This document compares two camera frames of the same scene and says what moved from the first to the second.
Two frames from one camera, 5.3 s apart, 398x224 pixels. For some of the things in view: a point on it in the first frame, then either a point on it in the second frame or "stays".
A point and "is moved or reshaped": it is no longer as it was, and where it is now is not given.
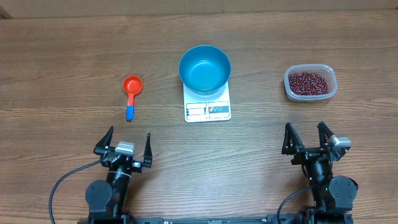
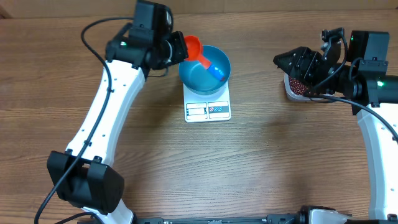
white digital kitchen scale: x=212 y=107 stays
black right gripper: x=305 y=154 to x=303 y=59
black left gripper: x=99 y=148 to x=178 y=39
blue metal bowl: x=204 y=70 stays
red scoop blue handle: x=132 y=86 is moved or reshaped
